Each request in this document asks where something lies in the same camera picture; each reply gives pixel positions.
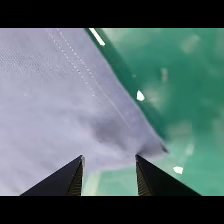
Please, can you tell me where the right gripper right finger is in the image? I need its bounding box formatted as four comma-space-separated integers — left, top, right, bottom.
135, 154, 202, 197

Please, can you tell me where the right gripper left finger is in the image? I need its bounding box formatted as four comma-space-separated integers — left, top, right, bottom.
20, 154, 86, 197

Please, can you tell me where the lavender shirt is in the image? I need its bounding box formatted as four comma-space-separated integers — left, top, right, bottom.
0, 27, 168, 197

